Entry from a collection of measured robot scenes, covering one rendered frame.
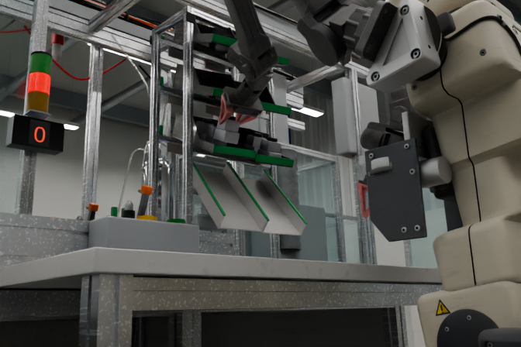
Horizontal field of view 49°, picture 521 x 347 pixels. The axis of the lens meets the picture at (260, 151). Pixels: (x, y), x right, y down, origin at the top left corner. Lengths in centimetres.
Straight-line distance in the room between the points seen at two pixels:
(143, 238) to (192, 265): 35
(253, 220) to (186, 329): 46
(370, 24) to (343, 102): 218
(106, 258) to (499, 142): 59
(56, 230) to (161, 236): 19
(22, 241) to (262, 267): 44
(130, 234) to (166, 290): 34
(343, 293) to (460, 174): 28
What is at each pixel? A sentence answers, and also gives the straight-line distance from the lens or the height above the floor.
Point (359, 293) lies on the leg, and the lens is 105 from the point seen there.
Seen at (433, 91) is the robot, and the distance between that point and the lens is 94.
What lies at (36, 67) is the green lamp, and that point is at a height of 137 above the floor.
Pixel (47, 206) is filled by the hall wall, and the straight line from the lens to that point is 1287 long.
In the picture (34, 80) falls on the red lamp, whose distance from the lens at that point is 148.
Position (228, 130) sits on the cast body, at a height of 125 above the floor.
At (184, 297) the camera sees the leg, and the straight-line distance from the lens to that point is 78.
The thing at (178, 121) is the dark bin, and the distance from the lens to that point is 170.
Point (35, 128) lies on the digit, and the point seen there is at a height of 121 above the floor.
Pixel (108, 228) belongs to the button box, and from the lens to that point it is 107.
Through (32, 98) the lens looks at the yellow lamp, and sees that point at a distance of 146.
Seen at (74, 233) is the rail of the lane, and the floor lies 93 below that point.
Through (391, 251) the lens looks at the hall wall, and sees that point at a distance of 1099.
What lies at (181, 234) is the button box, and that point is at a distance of 115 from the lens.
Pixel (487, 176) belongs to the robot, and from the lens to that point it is 95.
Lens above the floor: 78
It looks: 16 degrees up
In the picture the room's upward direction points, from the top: 2 degrees counter-clockwise
